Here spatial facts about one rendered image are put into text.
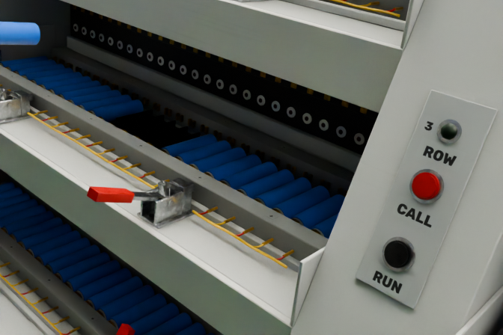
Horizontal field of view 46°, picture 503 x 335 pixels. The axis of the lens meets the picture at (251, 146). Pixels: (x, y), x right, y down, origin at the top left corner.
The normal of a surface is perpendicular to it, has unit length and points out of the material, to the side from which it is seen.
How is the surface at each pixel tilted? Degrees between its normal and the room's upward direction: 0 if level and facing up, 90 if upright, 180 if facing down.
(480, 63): 90
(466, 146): 90
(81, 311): 23
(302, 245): 112
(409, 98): 90
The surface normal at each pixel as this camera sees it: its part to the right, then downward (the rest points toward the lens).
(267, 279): 0.11, -0.91
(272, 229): -0.67, 0.22
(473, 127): -0.58, -0.14
